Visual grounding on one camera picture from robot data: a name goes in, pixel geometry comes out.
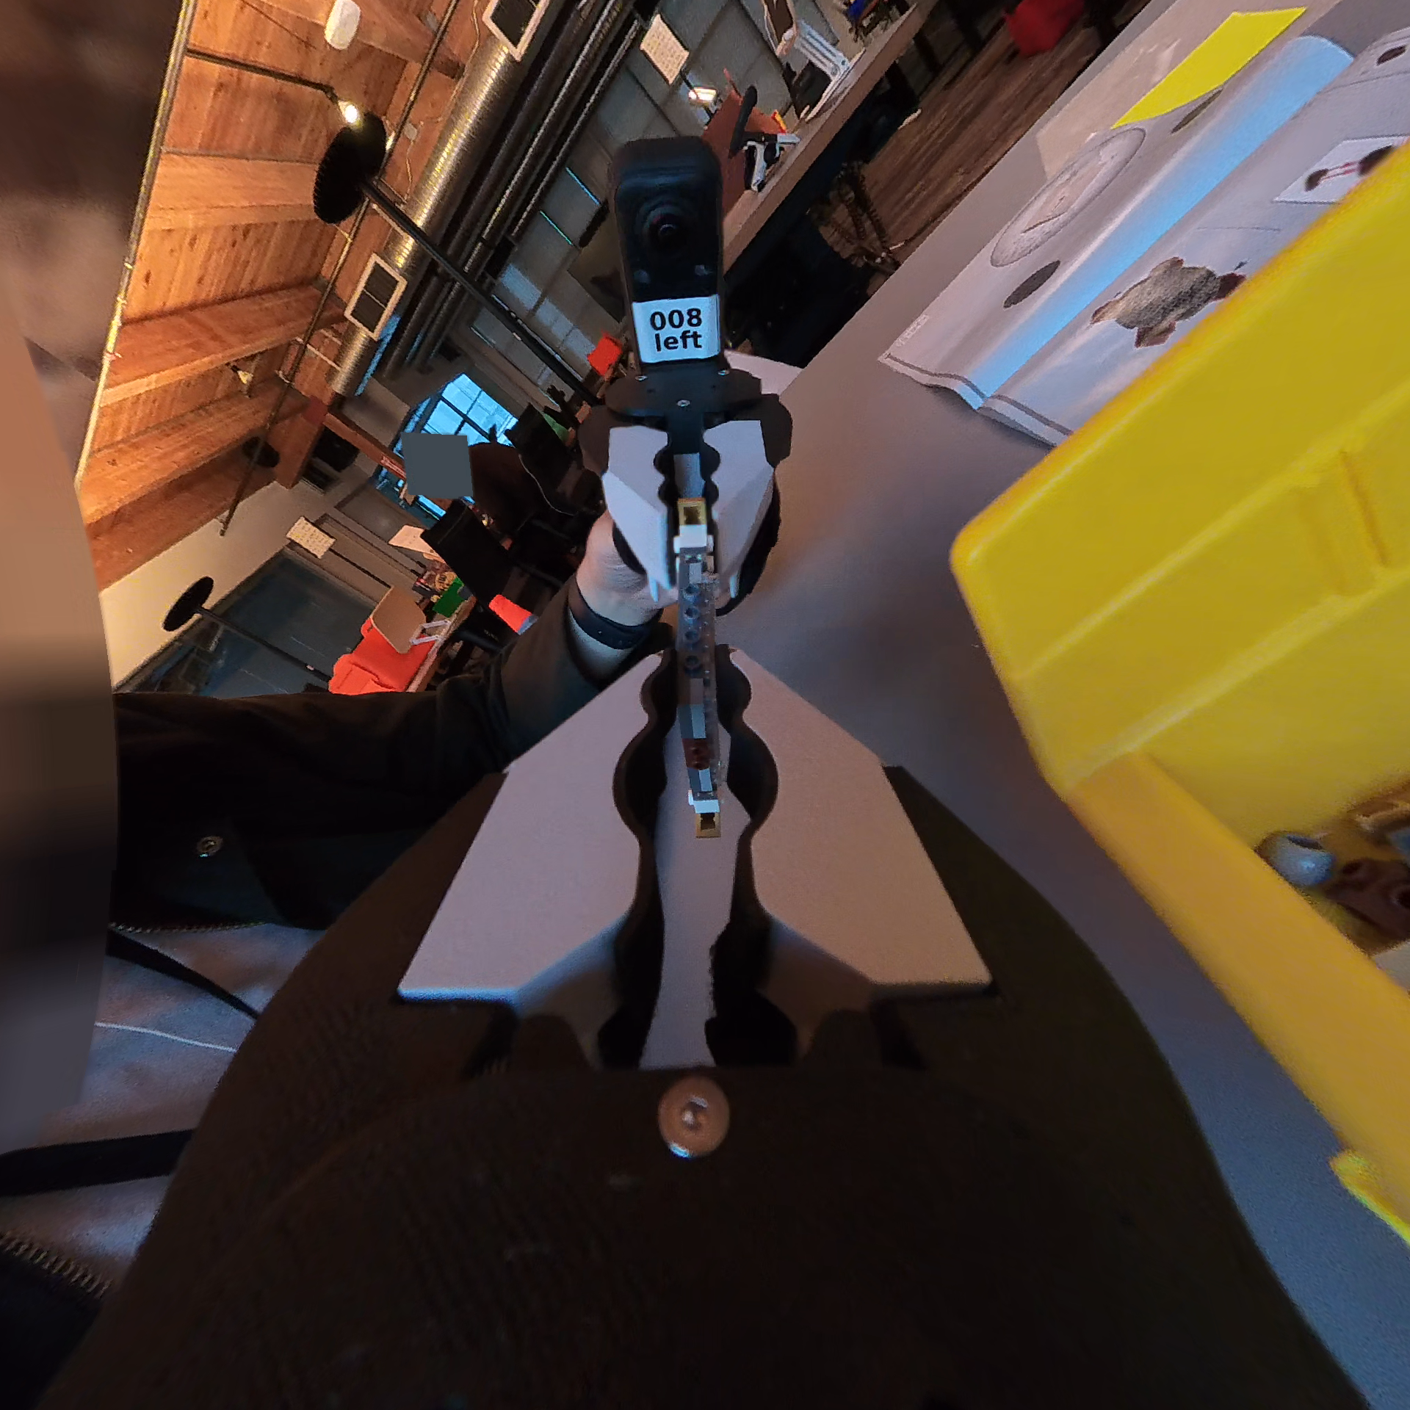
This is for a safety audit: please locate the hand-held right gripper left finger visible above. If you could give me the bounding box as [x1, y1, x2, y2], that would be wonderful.
[394, 648, 675, 1043]

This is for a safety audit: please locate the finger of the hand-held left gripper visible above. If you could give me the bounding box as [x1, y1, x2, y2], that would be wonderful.
[702, 421, 779, 606]
[600, 424, 685, 609]

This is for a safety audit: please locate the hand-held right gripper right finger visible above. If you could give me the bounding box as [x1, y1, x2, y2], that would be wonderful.
[722, 648, 996, 1043]

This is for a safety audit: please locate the grey brown toy brick model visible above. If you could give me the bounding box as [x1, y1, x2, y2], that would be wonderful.
[664, 496, 726, 842]

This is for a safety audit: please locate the large yellow plastic bin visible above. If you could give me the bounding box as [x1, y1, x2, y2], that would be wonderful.
[949, 143, 1410, 1242]

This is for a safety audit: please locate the person's left forearm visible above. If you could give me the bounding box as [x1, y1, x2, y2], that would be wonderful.
[473, 617, 663, 773]

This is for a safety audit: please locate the grey desk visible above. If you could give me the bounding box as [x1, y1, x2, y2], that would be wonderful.
[650, 0, 1410, 1410]

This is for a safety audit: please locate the person's left hand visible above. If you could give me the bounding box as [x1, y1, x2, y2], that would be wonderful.
[573, 512, 675, 632]

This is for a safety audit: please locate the dark wrist band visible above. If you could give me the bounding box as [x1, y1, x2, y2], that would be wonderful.
[564, 600, 654, 657]

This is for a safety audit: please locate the arched window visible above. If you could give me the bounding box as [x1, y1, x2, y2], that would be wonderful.
[407, 375, 520, 449]

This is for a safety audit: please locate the background work table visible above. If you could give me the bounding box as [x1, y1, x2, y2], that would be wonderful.
[722, 0, 939, 272]

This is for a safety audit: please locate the white framed ceiling panel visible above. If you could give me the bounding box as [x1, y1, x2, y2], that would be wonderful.
[482, 0, 553, 59]
[344, 252, 407, 331]

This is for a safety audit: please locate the orange red seat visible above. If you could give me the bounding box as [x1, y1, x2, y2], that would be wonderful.
[328, 617, 443, 697]

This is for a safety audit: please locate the person's dark jacket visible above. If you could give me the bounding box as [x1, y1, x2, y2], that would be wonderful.
[111, 662, 520, 949]

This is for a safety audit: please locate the large black disc lamp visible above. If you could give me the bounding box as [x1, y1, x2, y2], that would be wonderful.
[313, 114, 390, 225]

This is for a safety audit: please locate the open instruction booklet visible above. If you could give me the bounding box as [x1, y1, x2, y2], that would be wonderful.
[879, 33, 1410, 449]

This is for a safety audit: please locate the person's grey shirt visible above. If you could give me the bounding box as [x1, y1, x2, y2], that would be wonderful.
[0, 926, 322, 1270]

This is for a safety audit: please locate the grey round toy brick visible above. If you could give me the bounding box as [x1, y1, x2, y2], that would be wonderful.
[1256, 832, 1340, 889]

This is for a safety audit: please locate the brown toy brick plate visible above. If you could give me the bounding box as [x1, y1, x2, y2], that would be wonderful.
[1327, 860, 1410, 927]

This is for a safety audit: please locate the yellow paper sheet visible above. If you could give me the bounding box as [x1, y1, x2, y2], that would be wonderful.
[1112, 9, 1308, 128]

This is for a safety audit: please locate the silver ventilation duct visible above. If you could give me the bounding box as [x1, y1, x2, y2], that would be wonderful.
[331, 0, 653, 399]

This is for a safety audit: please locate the black strap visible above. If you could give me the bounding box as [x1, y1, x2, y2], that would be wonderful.
[0, 1129, 199, 1199]

